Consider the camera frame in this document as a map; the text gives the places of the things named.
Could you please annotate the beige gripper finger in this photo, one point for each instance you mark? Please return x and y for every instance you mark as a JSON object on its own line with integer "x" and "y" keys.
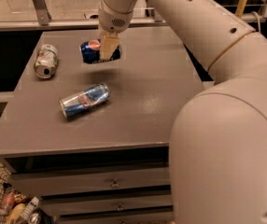
{"x": 109, "y": 43}
{"x": 100, "y": 32}

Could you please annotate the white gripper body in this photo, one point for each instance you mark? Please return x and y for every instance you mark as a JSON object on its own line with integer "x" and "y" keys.
{"x": 112, "y": 19}

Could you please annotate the blue Pepsi can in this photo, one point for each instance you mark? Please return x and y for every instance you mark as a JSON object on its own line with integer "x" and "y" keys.
{"x": 90, "y": 52}

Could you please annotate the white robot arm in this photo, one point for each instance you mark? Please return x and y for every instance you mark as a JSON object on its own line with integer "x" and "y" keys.
{"x": 218, "y": 143}

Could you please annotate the blue silver Red Bull can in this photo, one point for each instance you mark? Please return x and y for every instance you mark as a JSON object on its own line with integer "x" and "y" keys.
{"x": 84, "y": 100}

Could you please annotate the green white 7up can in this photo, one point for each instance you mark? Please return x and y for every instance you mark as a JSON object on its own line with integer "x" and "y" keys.
{"x": 46, "y": 61}

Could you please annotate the grey drawer cabinet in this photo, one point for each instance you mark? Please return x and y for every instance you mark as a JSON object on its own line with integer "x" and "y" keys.
{"x": 148, "y": 86}

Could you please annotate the wooden pole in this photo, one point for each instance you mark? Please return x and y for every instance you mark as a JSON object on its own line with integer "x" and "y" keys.
{"x": 240, "y": 8}

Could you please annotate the top grey drawer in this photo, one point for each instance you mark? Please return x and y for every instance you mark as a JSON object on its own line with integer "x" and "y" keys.
{"x": 47, "y": 184}

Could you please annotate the grey drawer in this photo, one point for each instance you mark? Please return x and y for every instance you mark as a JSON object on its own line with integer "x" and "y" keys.
{"x": 47, "y": 184}
{"x": 129, "y": 218}
{"x": 70, "y": 208}

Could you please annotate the middle grey drawer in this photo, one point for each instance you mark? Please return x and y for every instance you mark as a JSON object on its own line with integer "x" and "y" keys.
{"x": 70, "y": 208}

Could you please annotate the bottom grey drawer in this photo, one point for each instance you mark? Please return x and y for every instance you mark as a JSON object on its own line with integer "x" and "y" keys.
{"x": 129, "y": 218}

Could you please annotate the plastic bottle in basket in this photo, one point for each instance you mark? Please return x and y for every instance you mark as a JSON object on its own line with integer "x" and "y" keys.
{"x": 7, "y": 201}

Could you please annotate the white carton in basket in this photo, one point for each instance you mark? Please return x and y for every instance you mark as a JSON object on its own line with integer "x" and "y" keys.
{"x": 27, "y": 211}

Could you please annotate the yellow packet in basket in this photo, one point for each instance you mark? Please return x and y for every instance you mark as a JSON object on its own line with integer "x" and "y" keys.
{"x": 14, "y": 213}

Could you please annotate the metal railing frame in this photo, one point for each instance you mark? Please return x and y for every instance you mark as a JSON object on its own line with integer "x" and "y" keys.
{"x": 26, "y": 14}

